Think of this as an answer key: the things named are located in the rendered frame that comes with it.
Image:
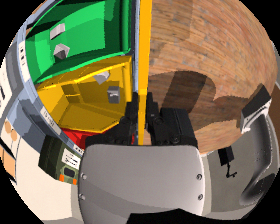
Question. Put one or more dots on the green bin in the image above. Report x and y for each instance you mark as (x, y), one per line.
(93, 31)

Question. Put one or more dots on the yellow open bin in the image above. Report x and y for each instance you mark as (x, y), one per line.
(84, 105)

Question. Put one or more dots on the red open bin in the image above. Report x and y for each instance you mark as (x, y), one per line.
(77, 138)

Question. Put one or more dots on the orange bar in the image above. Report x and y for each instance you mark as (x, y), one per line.
(143, 61)

